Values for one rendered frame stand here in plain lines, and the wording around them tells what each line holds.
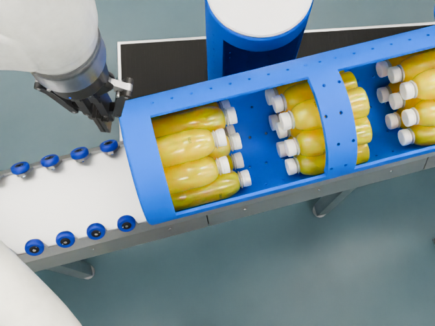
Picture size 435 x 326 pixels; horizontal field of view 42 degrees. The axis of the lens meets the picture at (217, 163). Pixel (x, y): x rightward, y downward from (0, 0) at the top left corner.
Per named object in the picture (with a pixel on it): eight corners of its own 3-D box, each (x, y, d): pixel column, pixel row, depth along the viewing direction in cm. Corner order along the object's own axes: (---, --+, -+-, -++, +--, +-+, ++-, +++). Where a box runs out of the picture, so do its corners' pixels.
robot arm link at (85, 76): (21, -5, 61) (37, 21, 67) (6, 72, 59) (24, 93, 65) (104, 2, 61) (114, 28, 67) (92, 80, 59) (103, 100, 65)
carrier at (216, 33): (195, 101, 231) (236, 155, 225) (182, -21, 147) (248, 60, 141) (250, 63, 236) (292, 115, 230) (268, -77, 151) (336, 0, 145)
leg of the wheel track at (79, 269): (96, 277, 228) (52, 264, 167) (82, 281, 227) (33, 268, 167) (93, 262, 229) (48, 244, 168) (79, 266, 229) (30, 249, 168)
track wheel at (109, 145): (119, 143, 144) (117, 136, 143) (117, 150, 140) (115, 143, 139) (102, 147, 144) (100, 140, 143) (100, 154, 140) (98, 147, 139)
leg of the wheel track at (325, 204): (328, 215, 234) (367, 181, 174) (314, 218, 234) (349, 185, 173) (323, 202, 236) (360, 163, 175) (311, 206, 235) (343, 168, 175)
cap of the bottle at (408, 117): (411, 125, 131) (403, 127, 131) (406, 109, 131) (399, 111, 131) (417, 123, 127) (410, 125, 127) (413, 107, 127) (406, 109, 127)
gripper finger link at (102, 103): (86, 65, 72) (98, 66, 71) (105, 96, 82) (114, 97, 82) (81, 94, 71) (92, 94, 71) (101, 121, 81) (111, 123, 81)
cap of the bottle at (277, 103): (281, 95, 127) (273, 97, 127) (285, 112, 128) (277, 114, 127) (277, 94, 131) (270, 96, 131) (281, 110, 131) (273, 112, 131)
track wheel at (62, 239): (79, 241, 135) (78, 235, 137) (64, 232, 133) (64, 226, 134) (66, 251, 136) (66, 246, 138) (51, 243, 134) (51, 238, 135)
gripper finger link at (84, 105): (75, 93, 71) (63, 92, 71) (91, 121, 81) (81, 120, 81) (79, 64, 72) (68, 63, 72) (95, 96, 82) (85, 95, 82)
